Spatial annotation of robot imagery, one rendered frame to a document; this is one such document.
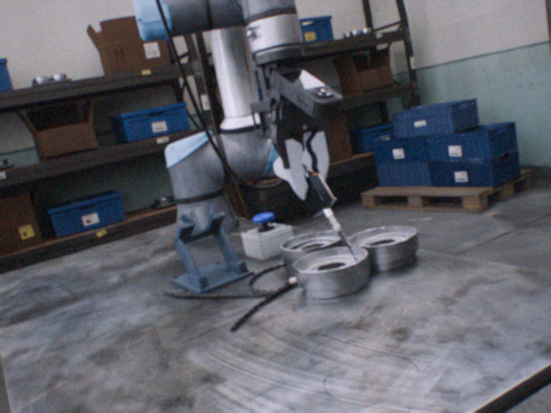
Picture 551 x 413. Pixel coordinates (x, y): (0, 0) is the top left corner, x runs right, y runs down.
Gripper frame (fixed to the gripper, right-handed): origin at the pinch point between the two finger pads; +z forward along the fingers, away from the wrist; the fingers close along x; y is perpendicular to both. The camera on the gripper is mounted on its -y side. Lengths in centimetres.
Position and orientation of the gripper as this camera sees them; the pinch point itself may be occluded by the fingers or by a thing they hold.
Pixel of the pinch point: (312, 188)
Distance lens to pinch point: 82.1
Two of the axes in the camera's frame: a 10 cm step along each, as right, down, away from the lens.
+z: 2.0, 9.6, 1.9
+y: -5.3, -0.6, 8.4
